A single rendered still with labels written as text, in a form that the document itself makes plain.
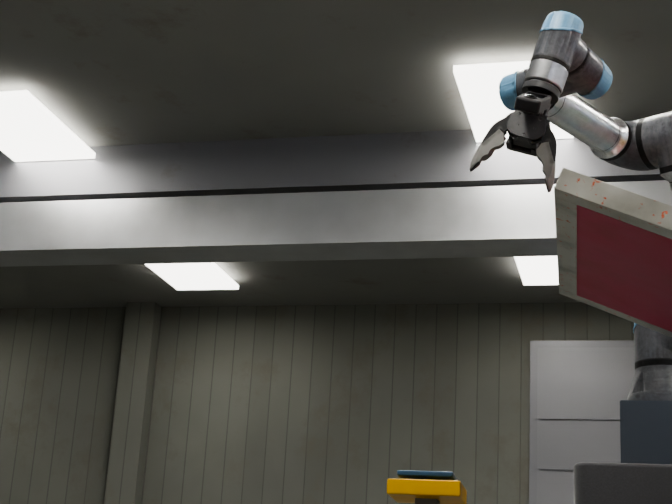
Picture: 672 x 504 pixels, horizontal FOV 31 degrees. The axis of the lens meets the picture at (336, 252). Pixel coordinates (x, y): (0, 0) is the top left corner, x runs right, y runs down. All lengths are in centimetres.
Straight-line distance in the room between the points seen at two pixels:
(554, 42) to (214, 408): 985
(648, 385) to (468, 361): 877
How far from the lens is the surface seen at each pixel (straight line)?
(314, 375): 1172
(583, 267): 224
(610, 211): 192
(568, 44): 234
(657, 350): 275
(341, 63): 699
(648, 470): 188
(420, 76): 710
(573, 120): 258
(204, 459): 1189
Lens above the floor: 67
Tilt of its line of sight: 18 degrees up
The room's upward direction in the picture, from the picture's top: 3 degrees clockwise
